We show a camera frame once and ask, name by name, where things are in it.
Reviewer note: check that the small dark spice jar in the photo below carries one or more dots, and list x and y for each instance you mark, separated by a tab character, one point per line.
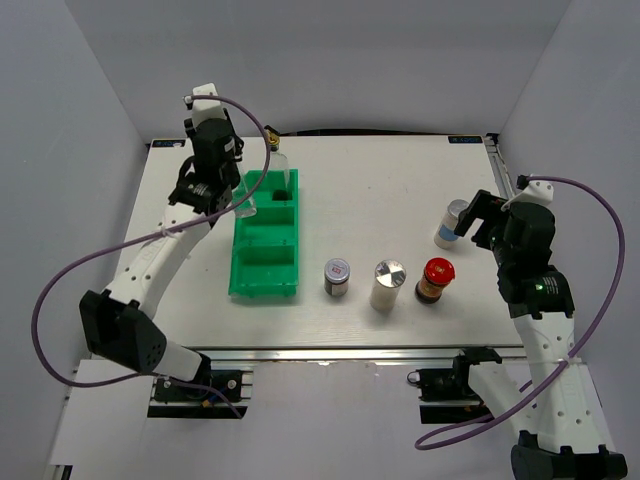
336	277

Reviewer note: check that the red lid sauce jar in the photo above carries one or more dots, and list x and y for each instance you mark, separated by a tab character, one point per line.
437	274

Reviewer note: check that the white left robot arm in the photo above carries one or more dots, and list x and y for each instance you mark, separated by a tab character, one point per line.
118	322

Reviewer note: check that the left table logo sticker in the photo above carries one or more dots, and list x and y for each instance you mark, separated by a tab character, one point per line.
168	143

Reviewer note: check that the table logo sticker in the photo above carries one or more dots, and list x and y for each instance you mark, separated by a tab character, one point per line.
168	143
465	139

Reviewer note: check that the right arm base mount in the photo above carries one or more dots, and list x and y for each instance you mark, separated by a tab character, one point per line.
445	395

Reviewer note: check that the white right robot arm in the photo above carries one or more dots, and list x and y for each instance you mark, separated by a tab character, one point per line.
555	433

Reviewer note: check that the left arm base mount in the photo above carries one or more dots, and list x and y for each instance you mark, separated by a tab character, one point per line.
223	394

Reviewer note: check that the clear glass oil bottle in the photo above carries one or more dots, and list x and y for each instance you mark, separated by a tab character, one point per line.
247	208

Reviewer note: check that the right table logo sticker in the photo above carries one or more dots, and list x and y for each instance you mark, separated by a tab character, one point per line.
465	139

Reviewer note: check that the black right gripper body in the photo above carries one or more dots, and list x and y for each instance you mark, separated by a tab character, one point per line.
488	208

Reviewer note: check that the green plastic divided bin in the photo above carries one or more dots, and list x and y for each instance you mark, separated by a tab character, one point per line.
265	252

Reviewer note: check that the glass bottle with dark residue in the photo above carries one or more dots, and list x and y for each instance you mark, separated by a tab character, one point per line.
277	165

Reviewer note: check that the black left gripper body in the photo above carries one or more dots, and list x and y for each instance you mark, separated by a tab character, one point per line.
232	176

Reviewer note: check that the white powder jar silver lid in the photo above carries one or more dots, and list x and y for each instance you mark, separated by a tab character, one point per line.
389	277

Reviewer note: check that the blue label salt jar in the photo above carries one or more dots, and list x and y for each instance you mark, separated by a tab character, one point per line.
445	236

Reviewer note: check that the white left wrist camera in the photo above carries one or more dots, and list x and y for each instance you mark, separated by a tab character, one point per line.
202	106

